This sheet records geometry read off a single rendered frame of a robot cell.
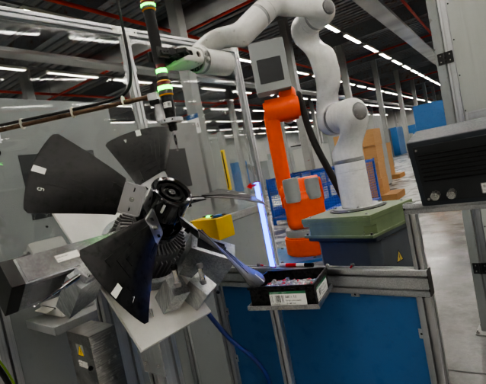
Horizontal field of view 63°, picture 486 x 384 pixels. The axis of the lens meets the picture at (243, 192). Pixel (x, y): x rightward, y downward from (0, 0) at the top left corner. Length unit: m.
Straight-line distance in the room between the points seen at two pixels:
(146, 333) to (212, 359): 1.20
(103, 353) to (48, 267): 0.43
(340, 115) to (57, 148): 0.97
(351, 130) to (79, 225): 1.00
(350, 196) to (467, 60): 1.33
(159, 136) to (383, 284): 0.86
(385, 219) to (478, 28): 1.47
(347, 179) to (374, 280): 0.43
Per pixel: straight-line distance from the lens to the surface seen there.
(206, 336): 2.28
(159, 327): 1.18
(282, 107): 5.15
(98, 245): 0.92
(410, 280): 1.29
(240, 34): 1.48
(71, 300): 1.08
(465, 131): 1.12
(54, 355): 1.82
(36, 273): 1.05
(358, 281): 1.35
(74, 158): 1.14
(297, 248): 5.05
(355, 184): 1.57
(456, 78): 2.66
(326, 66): 1.60
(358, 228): 1.44
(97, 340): 1.37
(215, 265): 1.27
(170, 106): 1.22
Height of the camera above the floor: 1.24
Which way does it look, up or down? 3 degrees down
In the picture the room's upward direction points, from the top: 11 degrees counter-clockwise
